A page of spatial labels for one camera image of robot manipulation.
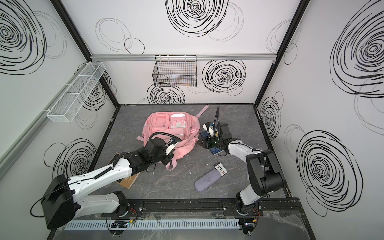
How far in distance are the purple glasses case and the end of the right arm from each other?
16 centimetres

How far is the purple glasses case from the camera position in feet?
2.63

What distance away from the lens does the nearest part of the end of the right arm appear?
0.74 meters
